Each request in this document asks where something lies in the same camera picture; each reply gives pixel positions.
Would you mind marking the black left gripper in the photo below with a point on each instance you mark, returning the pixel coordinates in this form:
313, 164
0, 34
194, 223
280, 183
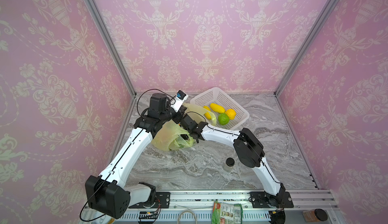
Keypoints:
179, 114

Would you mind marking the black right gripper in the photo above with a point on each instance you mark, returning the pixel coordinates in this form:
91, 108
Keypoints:
188, 127

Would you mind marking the yellow-green plastic bag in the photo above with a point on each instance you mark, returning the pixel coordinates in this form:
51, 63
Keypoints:
167, 138

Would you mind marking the long yellow mango fruit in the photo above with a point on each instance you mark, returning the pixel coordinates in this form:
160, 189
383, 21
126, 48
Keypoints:
217, 108

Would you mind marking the green fruit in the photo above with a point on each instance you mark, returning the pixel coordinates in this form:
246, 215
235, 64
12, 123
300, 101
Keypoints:
223, 119

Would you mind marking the yellow lemon fruit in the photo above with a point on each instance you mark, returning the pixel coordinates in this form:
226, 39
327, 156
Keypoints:
231, 113

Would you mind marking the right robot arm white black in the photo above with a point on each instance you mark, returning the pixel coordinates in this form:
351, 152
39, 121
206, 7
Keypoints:
249, 150

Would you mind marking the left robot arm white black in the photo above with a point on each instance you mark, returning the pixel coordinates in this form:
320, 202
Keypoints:
106, 193

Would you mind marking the white plastic perforated basket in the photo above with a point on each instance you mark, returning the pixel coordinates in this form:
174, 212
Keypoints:
218, 96

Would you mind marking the small jar black lid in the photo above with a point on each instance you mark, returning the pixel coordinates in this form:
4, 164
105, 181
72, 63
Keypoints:
229, 164

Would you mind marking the green snack packet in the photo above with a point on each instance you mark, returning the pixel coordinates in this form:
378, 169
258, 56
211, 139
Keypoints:
224, 213

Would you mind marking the brown jar black lid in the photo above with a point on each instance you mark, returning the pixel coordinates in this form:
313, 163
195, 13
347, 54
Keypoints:
315, 215

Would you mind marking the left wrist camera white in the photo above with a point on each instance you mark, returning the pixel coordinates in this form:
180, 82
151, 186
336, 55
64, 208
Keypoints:
178, 100

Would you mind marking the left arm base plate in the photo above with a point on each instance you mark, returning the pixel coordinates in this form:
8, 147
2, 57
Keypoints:
162, 200

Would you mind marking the aluminium front rail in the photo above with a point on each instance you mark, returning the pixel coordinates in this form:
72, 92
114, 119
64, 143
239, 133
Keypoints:
196, 207

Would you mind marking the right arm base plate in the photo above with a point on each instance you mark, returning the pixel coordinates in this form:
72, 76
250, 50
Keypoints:
263, 200

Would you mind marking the aluminium corner post left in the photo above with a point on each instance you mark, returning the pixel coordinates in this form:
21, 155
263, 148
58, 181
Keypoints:
108, 40

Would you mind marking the aluminium corner post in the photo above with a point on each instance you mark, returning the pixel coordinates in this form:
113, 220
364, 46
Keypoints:
108, 40
311, 36

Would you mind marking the aluminium corner post right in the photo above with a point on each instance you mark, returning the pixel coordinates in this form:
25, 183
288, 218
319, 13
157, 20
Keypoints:
311, 36

